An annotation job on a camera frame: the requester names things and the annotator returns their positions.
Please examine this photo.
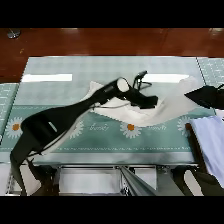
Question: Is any silver frame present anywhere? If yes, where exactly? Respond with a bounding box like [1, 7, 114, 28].
[0, 162, 201, 197]

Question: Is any brown garment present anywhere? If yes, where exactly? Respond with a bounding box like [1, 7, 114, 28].
[184, 122, 210, 173]

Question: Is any white T-shirt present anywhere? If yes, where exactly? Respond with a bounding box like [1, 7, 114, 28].
[79, 75, 215, 128]

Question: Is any light blue garment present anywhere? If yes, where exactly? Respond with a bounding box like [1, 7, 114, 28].
[190, 115, 224, 188]

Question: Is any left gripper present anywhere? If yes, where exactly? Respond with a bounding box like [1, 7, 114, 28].
[128, 91, 160, 111]

